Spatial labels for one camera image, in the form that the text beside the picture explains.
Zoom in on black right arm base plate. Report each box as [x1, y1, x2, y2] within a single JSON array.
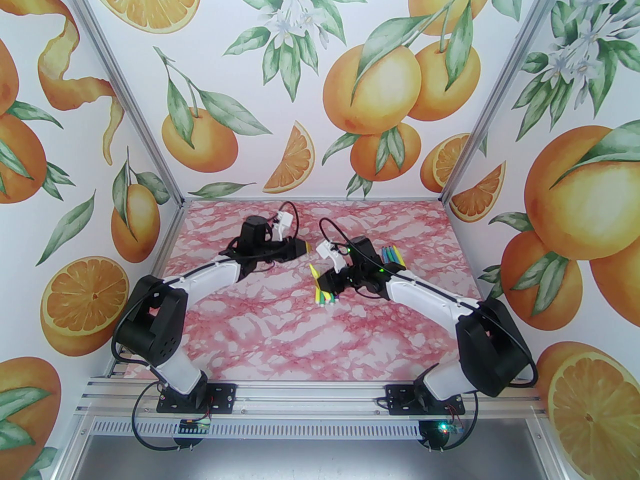
[[387, 384, 466, 415]]

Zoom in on black controller with LED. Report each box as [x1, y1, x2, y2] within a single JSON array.
[[419, 418, 463, 451]]

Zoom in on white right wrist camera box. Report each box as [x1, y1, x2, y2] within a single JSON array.
[[317, 240, 347, 272]]

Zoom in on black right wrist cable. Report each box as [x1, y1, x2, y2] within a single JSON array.
[[319, 218, 361, 249]]

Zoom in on black left base cable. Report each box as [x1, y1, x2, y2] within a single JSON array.
[[130, 385, 213, 453]]

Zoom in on small green circuit board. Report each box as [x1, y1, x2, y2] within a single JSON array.
[[179, 418, 215, 436]]

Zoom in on aluminium mounting rail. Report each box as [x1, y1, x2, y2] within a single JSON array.
[[75, 375, 548, 421]]

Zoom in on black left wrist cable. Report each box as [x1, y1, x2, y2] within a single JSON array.
[[277, 200, 301, 241]]

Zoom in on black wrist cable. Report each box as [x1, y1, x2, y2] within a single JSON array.
[[319, 218, 361, 249], [277, 200, 301, 241]]

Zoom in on aluminium frame post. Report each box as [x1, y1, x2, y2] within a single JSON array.
[[440, 0, 576, 205], [60, 0, 185, 205]]

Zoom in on grey metal shelf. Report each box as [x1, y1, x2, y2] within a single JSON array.
[[60, 435, 571, 480]]

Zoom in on white perforated cable strip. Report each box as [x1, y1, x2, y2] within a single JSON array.
[[85, 420, 426, 440]]

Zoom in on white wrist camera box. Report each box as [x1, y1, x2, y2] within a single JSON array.
[[317, 240, 347, 272], [271, 210, 297, 241]]

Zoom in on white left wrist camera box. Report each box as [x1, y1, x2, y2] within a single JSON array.
[[271, 210, 297, 241]]

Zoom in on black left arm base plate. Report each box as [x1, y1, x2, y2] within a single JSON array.
[[156, 383, 237, 414]]

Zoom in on black right base cable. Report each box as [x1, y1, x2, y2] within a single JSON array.
[[425, 387, 485, 453]]

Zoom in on thin aluminium side rail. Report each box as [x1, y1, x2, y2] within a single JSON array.
[[102, 200, 187, 379]]

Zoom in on black base cable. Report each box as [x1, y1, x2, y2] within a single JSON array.
[[130, 385, 213, 453], [425, 387, 485, 453]]

